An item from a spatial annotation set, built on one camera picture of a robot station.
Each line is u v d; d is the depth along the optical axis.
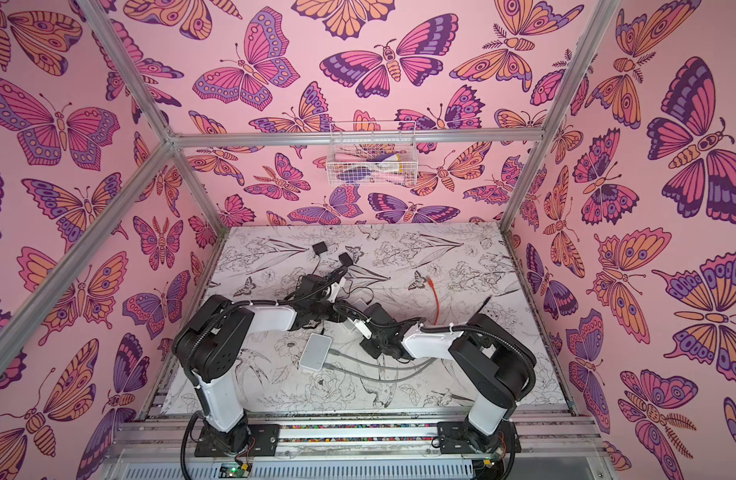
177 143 0.93
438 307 0.97
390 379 0.83
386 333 0.70
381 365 0.86
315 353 0.87
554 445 0.74
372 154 0.95
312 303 0.83
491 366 0.46
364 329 0.81
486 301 0.99
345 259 1.09
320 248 1.13
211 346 0.50
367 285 1.03
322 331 0.92
